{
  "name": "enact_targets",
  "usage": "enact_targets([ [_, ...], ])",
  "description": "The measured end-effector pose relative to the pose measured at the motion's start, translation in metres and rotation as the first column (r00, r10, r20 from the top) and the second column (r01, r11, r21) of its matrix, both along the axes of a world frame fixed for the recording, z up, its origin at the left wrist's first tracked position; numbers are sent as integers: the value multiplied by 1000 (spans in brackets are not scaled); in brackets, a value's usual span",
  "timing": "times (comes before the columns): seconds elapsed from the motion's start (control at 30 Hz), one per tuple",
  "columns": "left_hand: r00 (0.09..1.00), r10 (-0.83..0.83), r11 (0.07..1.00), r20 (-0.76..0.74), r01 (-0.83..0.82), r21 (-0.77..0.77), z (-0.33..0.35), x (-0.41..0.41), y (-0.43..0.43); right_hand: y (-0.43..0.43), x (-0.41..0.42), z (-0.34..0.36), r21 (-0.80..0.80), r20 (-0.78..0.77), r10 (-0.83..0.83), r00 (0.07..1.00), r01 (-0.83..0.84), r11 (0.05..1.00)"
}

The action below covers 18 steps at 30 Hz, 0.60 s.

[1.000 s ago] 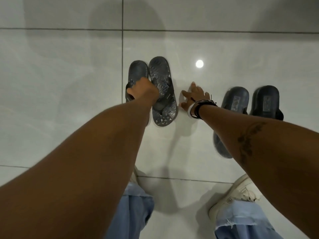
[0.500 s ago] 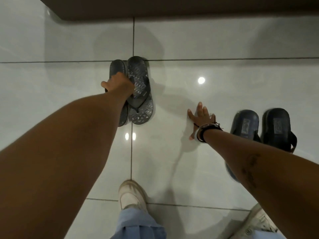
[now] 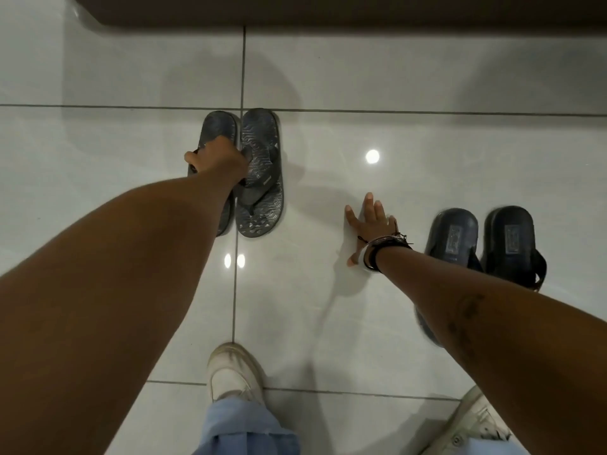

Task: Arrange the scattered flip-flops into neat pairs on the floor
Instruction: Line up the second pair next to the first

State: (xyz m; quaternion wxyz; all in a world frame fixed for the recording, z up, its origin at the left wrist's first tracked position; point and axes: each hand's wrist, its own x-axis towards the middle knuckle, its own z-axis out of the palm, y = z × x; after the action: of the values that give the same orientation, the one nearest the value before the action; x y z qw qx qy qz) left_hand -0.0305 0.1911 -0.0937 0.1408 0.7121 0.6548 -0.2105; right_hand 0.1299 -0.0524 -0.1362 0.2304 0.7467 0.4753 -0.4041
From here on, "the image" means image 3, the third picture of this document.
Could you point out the person's white right shoe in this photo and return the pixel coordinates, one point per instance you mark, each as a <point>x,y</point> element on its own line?
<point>469,426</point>

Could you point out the person's right forearm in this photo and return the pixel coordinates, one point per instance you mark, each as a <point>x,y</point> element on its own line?
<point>498,336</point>

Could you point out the plain black flip flop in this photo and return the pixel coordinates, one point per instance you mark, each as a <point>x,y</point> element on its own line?
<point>453,234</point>
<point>511,241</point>

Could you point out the person's left forearm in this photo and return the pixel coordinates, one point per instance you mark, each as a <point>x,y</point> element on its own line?
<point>118,289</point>

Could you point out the person's right middle finger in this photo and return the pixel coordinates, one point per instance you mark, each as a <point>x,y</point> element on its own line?
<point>368,206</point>

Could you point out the person's left hand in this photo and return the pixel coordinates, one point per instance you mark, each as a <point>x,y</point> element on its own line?
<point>220,158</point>

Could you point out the person's left fingers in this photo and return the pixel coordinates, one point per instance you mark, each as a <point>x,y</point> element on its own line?
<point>191,159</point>

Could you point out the person's white shoe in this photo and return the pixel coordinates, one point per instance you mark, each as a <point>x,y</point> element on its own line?
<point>232,371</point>
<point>469,426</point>

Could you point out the light blue left trouser leg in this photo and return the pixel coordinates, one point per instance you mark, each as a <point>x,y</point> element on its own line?
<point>244,431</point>

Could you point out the person's right thumb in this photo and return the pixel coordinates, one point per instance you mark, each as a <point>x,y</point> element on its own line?
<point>354,258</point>

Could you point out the light blue trouser leg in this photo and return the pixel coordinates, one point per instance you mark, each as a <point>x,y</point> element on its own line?
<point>495,447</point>
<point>244,431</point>

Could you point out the light blue right trouser leg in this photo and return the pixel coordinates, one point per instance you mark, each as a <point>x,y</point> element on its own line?
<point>495,447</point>

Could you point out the dark brown furniture base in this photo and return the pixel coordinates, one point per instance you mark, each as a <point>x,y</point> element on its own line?
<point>332,9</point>

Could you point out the grey patterned flip flop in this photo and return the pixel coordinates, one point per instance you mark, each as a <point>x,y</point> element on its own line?
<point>261,203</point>
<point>219,125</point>

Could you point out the person's right hand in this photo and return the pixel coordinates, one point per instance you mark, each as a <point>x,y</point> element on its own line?
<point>372,229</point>

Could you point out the person's white left shoe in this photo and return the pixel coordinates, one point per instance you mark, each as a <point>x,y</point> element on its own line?
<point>232,371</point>

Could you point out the person's right little finger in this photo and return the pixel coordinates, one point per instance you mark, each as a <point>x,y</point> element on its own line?
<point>391,222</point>

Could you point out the white wristband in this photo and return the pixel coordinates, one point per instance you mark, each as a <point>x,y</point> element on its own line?
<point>365,258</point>

